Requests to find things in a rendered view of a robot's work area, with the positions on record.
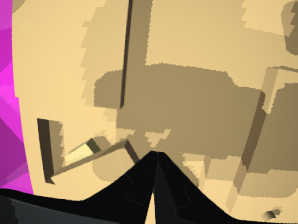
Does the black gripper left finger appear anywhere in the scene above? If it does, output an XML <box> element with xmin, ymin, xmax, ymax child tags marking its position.
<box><xmin>0</xmin><ymin>151</ymin><xmax>158</xmax><ymax>224</ymax></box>

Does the pale yellow block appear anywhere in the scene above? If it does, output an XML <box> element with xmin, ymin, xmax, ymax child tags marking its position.
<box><xmin>64</xmin><ymin>139</ymin><xmax>101</xmax><ymax>164</ymax></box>

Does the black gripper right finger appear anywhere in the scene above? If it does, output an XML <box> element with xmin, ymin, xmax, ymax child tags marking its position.
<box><xmin>154</xmin><ymin>152</ymin><xmax>278</xmax><ymax>224</ymax></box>

